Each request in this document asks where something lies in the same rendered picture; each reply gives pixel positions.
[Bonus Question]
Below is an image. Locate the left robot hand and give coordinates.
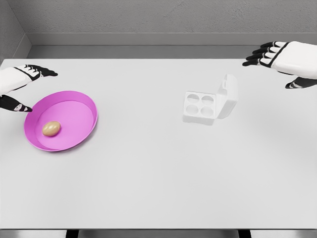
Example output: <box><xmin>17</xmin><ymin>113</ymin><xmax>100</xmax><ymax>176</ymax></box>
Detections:
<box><xmin>0</xmin><ymin>64</ymin><xmax>58</xmax><ymax>113</ymax></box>

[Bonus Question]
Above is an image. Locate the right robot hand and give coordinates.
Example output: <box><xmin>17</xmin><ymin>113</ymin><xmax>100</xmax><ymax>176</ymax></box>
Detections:
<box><xmin>242</xmin><ymin>41</ymin><xmax>317</xmax><ymax>90</ymax></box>

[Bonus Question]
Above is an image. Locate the brown egg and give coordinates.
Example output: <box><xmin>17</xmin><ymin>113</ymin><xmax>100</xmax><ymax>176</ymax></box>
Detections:
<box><xmin>42</xmin><ymin>121</ymin><xmax>61</xmax><ymax>137</ymax></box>

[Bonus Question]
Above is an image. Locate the white egg box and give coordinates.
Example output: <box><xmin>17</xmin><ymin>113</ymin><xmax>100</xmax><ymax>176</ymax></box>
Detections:
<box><xmin>182</xmin><ymin>73</ymin><xmax>239</xmax><ymax>126</ymax></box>

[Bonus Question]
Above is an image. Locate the pink round plate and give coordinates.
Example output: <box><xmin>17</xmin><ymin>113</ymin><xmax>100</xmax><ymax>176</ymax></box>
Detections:
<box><xmin>23</xmin><ymin>90</ymin><xmax>99</xmax><ymax>152</ymax></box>

